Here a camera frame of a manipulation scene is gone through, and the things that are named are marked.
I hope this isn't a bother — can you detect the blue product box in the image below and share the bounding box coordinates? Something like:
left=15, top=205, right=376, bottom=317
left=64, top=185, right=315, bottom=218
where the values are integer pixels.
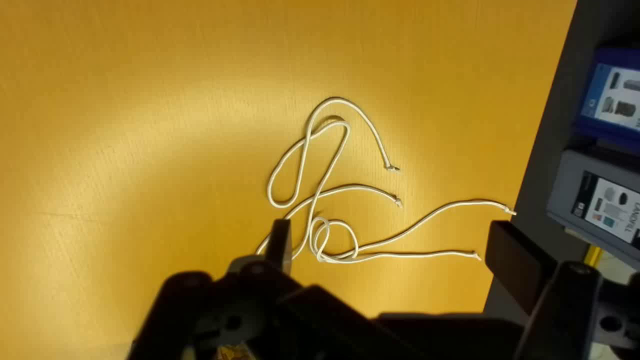
left=576, top=47, right=640, bottom=153

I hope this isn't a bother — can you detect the grey product box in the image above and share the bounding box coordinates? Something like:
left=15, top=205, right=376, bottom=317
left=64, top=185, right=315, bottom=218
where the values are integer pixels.
left=546, top=148, right=640, bottom=271

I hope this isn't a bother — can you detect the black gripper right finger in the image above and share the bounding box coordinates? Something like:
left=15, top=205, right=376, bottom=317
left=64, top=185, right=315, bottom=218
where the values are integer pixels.
left=484, top=221, right=556, bottom=317

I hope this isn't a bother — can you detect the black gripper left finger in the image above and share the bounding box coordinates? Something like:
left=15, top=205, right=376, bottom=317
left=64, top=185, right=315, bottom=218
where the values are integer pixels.
left=266, top=221, right=291, bottom=275

